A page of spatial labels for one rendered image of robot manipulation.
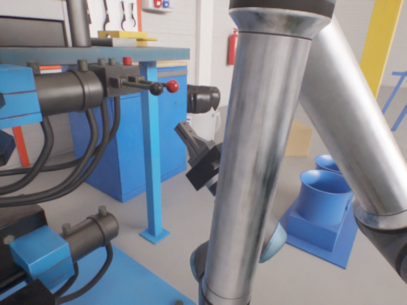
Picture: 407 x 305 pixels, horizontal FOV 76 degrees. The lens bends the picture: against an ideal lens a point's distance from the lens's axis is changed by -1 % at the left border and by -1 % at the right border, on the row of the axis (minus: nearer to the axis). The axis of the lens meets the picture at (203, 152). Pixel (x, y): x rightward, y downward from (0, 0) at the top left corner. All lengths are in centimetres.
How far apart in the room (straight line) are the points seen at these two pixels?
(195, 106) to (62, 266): 191
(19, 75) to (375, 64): 222
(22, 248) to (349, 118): 85
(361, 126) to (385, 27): 192
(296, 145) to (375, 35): 119
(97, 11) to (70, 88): 237
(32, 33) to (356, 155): 79
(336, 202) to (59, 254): 132
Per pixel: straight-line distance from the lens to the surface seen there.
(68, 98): 75
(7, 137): 56
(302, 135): 290
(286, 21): 30
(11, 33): 83
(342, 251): 179
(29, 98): 69
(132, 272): 134
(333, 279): 162
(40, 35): 85
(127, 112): 182
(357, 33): 1072
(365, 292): 164
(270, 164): 34
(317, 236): 172
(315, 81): 47
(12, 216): 95
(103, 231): 95
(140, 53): 102
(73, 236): 93
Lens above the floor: 108
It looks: 23 degrees down
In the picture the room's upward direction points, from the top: 2 degrees clockwise
